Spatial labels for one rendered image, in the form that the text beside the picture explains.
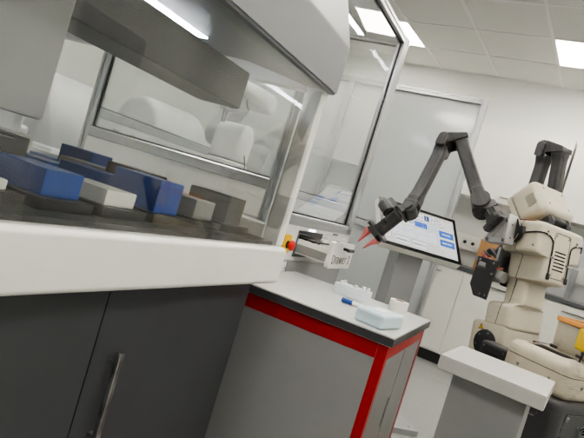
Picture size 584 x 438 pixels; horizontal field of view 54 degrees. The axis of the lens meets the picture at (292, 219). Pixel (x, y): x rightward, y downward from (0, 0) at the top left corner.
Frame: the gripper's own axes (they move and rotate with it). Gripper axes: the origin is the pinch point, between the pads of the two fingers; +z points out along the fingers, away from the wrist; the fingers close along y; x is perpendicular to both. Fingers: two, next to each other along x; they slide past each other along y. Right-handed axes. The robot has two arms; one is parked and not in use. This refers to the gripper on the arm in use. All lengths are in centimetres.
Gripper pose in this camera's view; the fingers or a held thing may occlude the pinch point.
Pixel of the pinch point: (361, 243)
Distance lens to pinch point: 244.5
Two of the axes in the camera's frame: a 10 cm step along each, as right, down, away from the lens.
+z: -7.4, 6.1, 2.8
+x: -4.0, -0.7, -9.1
